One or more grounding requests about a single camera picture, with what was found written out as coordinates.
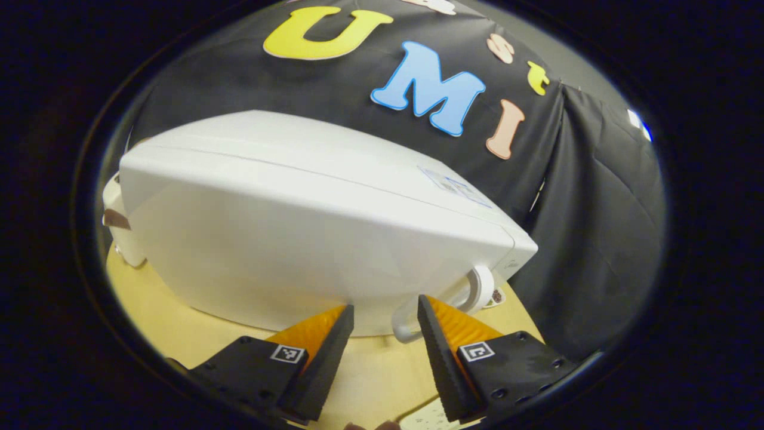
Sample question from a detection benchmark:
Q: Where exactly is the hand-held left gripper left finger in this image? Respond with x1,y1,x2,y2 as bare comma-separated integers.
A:
170,305,355,426

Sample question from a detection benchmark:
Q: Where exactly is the white toaster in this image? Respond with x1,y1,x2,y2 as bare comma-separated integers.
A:
101,173,147,268

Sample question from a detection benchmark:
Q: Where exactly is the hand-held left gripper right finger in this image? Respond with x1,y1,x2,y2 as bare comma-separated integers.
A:
417,294,578,425

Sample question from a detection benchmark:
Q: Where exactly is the white microwave oven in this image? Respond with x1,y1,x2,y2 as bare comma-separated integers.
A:
119,109,538,345

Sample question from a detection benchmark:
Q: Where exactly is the black backdrop cloth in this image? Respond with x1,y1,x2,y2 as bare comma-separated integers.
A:
128,0,667,362

